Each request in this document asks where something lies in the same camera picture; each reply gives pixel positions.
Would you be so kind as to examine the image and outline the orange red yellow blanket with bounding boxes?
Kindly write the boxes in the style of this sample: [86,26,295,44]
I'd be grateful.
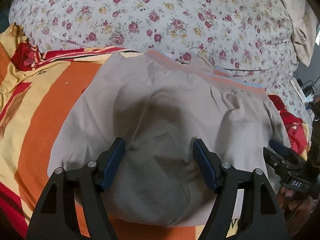
[0,22,311,240]

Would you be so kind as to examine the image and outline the floral white quilt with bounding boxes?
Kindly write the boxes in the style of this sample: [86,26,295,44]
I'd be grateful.
[9,0,312,125]

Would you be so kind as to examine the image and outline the person's right hand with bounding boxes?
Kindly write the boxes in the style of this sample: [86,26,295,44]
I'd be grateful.
[277,187,313,233]

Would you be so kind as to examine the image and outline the black chargers and cables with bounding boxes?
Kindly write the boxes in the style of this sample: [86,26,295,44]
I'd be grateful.
[293,72,320,113]

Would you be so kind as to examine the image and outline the beige zip jacket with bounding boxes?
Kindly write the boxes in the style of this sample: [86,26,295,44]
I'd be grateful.
[47,50,290,227]

